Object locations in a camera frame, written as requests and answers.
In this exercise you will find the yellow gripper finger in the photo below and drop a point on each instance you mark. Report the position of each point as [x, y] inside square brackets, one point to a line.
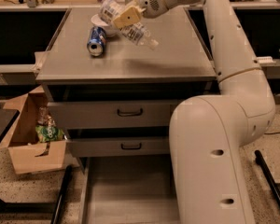
[126, 16]

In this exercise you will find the clear plastic water bottle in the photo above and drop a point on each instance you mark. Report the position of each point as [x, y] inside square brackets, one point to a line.
[136, 33]

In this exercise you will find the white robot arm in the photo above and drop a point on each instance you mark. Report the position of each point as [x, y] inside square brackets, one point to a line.
[207, 131]

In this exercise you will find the grey drawer cabinet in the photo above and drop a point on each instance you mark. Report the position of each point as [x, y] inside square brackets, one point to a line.
[176, 69]

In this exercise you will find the grey top drawer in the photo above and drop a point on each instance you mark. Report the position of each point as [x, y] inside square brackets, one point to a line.
[112, 114]

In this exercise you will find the grey middle drawer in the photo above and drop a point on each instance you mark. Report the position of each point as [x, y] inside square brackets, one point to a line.
[124, 146]

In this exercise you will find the grey open bottom drawer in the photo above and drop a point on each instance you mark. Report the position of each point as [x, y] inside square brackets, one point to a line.
[128, 190]

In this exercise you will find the white ceramic bowl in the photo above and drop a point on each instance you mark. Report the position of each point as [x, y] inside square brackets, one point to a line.
[109, 30]

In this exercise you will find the blue soda can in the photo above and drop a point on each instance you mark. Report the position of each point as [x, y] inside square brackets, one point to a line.
[97, 41]

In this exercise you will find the white power strip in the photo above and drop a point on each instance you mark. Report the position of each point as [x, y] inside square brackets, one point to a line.
[266, 60]

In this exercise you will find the green snack bag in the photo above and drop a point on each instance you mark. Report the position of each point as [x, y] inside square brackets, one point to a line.
[48, 133]

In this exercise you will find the brown cardboard box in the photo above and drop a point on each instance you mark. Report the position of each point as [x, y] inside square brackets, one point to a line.
[28, 154]

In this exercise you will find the black right frame leg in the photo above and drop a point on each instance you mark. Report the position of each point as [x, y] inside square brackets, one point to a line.
[275, 187]

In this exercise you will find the black frame leg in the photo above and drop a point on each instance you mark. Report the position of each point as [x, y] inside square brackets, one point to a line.
[275, 187]
[61, 196]

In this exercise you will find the black left frame leg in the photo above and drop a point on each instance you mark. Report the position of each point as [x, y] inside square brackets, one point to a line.
[61, 196]

